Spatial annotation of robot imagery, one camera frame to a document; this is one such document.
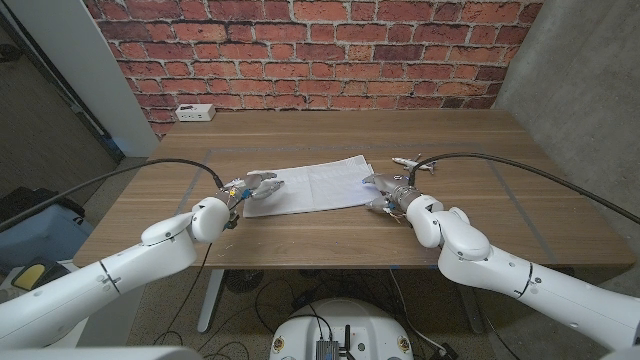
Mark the white handkerchief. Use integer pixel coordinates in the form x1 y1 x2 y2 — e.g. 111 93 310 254
242 154 384 219

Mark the red brick printed backdrop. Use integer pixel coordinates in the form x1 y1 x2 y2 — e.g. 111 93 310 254
82 0 546 139

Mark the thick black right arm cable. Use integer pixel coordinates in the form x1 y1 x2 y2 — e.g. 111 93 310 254
407 151 640 226

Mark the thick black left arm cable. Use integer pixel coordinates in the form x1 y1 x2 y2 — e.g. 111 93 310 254
0 157 226 234

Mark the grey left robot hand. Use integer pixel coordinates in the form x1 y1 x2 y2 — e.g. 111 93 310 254
219 170 287 209

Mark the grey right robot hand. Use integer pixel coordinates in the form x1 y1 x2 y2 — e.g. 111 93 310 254
360 172 424 219

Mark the grey table leg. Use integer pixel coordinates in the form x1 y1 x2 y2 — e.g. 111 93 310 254
452 284 486 335

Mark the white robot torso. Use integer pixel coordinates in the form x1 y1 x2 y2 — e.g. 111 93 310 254
268 297 415 360

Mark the blue storage bin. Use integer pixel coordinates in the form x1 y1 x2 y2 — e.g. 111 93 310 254
0 203 95 274

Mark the black yellow foot pedal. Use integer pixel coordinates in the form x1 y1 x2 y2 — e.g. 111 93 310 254
10 259 59 292

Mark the black round fan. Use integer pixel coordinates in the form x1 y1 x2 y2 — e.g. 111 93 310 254
223 269 265 295

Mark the white toy airplane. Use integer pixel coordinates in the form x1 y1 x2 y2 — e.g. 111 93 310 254
391 153 438 175

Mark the black bag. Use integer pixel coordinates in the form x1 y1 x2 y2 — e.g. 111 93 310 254
0 186 86 234

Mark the white power strip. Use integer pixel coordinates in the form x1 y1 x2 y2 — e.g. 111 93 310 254
174 103 217 123

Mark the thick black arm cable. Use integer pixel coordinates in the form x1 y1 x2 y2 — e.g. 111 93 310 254
407 151 640 226
0 157 226 234

